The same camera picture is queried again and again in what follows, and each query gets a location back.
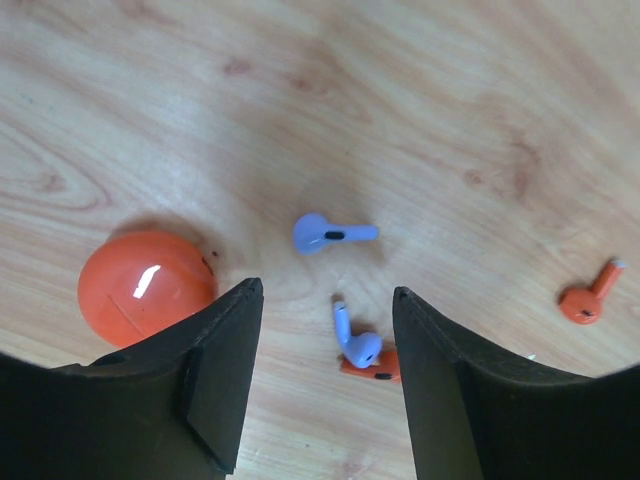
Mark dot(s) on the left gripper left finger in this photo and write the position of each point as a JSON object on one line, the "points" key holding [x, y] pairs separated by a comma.
{"points": [[169, 407]]}

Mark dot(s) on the orange earbud top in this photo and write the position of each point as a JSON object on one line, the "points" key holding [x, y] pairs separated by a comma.
{"points": [[584, 305]]}

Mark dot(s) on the orange earbud under purple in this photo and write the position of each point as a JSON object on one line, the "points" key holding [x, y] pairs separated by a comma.
{"points": [[385, 368]]}

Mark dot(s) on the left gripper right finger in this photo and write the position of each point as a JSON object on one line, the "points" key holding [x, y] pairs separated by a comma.
{"points": [[478, 411]]}

